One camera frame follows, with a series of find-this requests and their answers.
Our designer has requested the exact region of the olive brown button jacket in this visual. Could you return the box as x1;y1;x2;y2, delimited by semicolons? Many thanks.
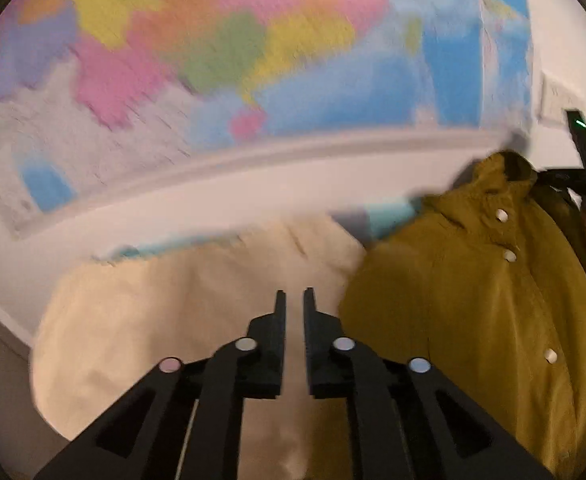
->
339;152;586;479

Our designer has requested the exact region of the cream pillow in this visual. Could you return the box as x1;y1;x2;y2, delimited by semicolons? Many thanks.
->
30;223;365;479

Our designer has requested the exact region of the turquoise bed sheet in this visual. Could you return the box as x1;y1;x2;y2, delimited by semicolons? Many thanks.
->
91;196;421;264

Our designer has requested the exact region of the white wall socket panel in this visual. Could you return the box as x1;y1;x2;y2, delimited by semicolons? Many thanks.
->
538;72;585;127

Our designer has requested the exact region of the colourful wall map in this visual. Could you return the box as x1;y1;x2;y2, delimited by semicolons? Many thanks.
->
0;0;532;232

